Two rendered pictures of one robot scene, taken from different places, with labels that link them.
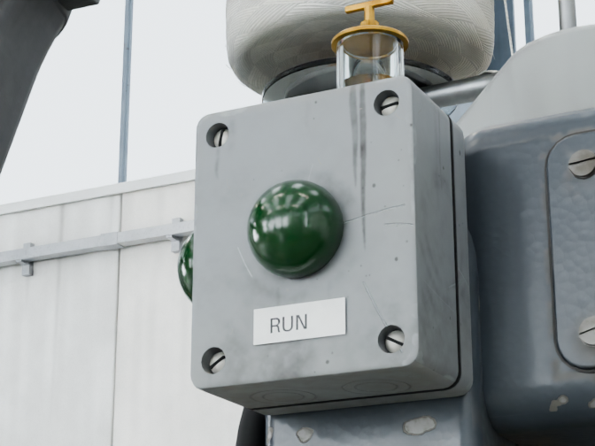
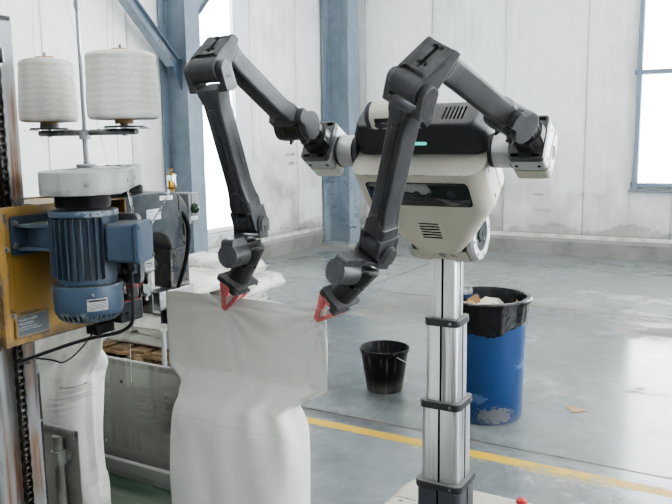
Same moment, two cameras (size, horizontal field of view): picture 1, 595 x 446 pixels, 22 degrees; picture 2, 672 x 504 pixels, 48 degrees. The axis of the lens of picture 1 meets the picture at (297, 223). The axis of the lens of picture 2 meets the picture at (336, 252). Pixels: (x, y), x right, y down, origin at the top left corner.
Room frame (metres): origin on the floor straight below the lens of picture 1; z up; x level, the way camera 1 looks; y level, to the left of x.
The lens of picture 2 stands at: (2.61, 0.57, 1.47)
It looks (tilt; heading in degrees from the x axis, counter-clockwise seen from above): 8 degrees down; 184
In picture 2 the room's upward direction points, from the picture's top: 1 degrees counter-clockwise
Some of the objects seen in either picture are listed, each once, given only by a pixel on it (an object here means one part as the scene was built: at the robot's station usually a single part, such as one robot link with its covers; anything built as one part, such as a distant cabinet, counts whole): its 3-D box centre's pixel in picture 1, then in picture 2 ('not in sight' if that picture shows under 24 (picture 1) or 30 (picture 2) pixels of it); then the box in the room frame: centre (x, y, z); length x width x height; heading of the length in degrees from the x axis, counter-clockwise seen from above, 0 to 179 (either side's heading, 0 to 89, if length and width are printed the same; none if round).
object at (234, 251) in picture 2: not in sight; (242, 240); (0.82, 0.23, 1.24); 0.11 x 0.09 x 0.12; 154
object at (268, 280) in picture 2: not in sight; (240, 283); (-2.76, -0.47, 0.44); 0.68 x 0.44 x 0.15; 154
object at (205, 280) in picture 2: not in sight; (188, 281); (-2.21, -0.71, 0.56); 0.66 x 0.42 x 0.15; 154
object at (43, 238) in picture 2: not in sight; (45, 234); (0.98, -0.19, 1.27); 0.12 x 0.09 x 0.09; 154
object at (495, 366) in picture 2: not in sight; (485, 354); (-1.34, 1.12, 0.32); 0.51 x 0.48 x 0.65; 154
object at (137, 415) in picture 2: not in sight; (96, 408); (0.09, -0.46, 0.54); 1.05 x 0.02 x 0.41; 64
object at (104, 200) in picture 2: not in sight; (82, 201); (0.99, -0.09, 1.35); 0.12 x 0.12 x 0.04
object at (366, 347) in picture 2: not in sight; (384, 367); (-1.71, 0.58, 0.13); 0.30 x 0.30 x 0.26
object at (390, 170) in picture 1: (331, 251); (184, 207); (0.45, -0.01, 1.29); 0.08 x 0.05 x 0.09; 64
